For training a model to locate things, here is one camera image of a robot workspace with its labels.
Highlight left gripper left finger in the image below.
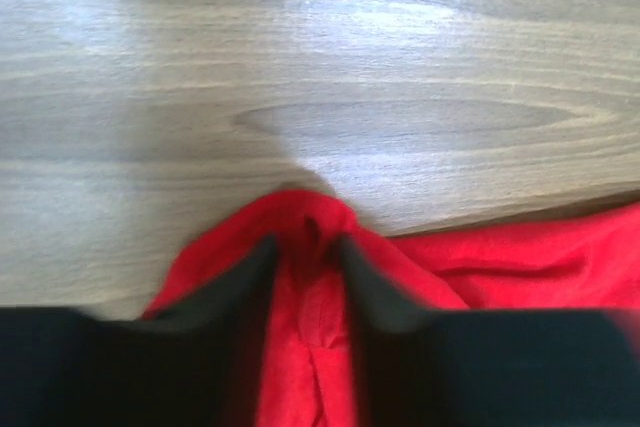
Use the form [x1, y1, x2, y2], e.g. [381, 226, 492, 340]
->
[1, 236, 278, 426]

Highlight red t shirt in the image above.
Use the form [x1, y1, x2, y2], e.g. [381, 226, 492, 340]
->
[145, 190, 639, 426]

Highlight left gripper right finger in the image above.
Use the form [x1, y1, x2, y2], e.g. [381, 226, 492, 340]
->
[337, 235, 639, 427]

